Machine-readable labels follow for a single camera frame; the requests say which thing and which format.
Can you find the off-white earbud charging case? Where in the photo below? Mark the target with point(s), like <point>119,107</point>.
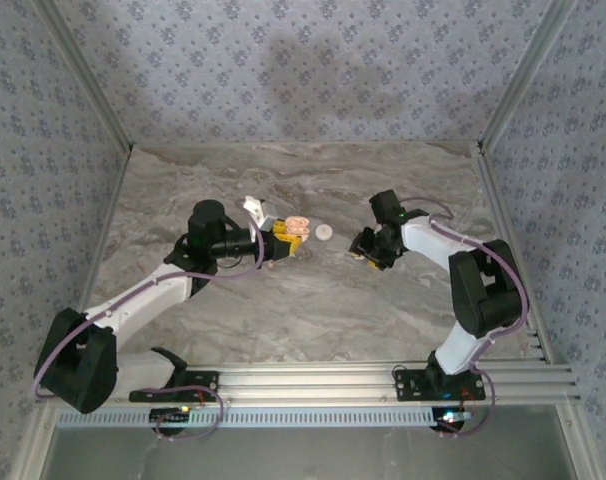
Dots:
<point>298,226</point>

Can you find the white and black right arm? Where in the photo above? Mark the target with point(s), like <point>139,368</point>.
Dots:
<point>425,247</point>

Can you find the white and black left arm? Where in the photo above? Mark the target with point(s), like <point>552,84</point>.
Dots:
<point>148,297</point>

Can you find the small white round disc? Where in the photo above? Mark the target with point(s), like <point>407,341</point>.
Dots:
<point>324,233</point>

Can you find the black controller board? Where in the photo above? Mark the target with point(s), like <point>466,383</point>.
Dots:
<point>170,415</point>
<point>450,419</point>

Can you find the aluminium side rail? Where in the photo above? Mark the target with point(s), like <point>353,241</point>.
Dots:
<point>108,220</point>
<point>499,210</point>

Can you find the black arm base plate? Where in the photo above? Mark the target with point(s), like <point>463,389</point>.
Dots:
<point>408,385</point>
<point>203,382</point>

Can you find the aluminium front rail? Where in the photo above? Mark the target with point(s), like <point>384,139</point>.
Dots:
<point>308,380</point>

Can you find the aluminium frame post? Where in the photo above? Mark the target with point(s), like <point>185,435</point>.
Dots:
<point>89,75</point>
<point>523,75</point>

